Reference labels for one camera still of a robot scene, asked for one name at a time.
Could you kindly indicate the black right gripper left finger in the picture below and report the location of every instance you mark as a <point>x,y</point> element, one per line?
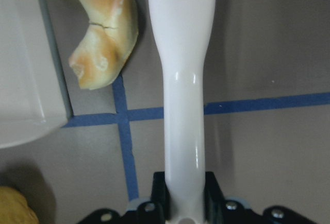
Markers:
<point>152,209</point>

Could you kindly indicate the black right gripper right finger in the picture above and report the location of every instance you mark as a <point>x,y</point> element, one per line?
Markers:
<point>219,209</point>

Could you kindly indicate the beige plastic dustpan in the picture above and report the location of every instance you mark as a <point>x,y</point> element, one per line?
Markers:
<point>34,96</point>

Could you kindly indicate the white hand brush black bristles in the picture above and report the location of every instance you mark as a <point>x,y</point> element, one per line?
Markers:
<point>182,30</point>

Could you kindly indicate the yellow potato toy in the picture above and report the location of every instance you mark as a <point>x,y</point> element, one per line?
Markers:
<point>14,207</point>

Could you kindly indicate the croissant bread toy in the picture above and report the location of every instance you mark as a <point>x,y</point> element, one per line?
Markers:
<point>109,41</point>

